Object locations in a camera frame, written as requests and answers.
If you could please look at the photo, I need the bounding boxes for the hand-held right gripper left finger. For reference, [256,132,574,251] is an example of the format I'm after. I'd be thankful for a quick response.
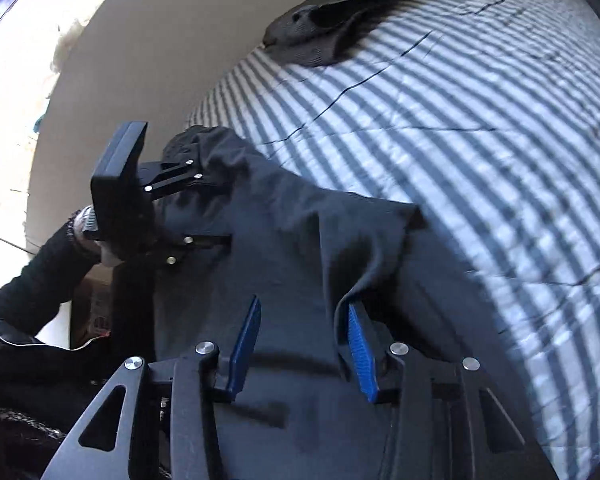
[40,294,263,480]

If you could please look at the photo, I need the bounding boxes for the person's black jacket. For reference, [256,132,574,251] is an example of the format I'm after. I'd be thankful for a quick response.
[0,310,131,480]

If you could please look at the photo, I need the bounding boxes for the dark grey folded garment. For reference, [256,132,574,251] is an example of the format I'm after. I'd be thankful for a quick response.
[262,0,407,67]

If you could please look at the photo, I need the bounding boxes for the blue white striped bed sheet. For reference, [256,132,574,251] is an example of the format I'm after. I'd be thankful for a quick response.
[182,0,600,480]

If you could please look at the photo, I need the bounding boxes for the person's left forearm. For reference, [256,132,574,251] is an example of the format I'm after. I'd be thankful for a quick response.
[0,205,106,346]

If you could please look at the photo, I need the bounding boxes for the cream padded bed frame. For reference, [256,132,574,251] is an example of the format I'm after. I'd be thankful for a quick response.
[27,0,381,251]

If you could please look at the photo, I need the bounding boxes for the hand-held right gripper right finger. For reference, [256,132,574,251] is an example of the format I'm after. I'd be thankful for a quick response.
[346,301,553,480]

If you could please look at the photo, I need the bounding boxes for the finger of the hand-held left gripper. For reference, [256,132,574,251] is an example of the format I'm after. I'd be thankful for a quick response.
[139,156,216,204]
[157,232,231,266]

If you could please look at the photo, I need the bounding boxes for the grey pants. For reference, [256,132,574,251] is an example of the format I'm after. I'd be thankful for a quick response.
[112,125,546,480]

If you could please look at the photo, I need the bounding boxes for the brown box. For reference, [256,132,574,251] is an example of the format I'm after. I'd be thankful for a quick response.
[70,267,116,351]

